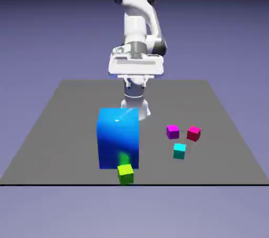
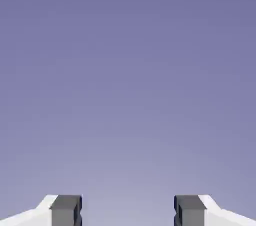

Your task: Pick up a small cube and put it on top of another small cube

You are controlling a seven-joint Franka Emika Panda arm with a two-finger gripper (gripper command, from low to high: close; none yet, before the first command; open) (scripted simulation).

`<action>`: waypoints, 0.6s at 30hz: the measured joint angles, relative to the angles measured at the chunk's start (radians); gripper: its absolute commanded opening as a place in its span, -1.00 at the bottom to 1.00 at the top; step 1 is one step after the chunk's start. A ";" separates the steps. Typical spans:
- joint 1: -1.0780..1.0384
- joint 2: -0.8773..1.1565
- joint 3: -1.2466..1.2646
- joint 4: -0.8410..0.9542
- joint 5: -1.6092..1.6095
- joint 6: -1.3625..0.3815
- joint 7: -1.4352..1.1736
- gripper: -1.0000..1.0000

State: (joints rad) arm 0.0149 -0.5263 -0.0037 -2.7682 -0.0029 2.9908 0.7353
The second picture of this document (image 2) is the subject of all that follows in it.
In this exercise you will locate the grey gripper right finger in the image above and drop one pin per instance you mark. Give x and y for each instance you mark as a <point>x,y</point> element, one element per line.
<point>192,212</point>

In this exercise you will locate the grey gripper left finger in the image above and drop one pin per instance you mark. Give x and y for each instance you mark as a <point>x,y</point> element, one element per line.
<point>64,212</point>

